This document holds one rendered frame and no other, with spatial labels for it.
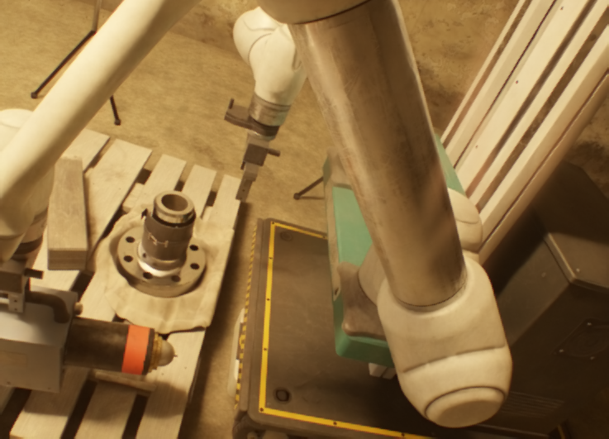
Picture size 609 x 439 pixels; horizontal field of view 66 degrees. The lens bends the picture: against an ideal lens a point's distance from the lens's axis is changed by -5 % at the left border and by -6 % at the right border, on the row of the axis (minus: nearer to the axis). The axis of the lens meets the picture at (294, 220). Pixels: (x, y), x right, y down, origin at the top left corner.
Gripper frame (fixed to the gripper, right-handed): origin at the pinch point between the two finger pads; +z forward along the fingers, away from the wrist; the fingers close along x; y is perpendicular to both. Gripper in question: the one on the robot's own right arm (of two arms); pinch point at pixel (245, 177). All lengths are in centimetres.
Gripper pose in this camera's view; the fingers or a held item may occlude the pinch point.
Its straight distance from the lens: 123.4
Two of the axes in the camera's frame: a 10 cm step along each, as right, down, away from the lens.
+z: -3.3, 7.4, 5.8
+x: 0.0, -6.1, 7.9
